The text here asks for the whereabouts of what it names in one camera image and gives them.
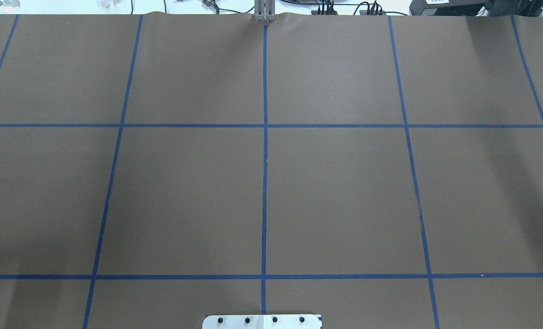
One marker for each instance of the brown paper table mat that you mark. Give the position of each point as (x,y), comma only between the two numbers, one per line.
(380,172)

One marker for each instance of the black power adapter box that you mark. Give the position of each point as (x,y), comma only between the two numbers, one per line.
(446,7)

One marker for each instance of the aluminium frame post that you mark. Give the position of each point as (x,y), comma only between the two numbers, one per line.
(264,10)

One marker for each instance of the white camera mast pedestal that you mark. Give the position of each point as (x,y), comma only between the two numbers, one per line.
(263,321)

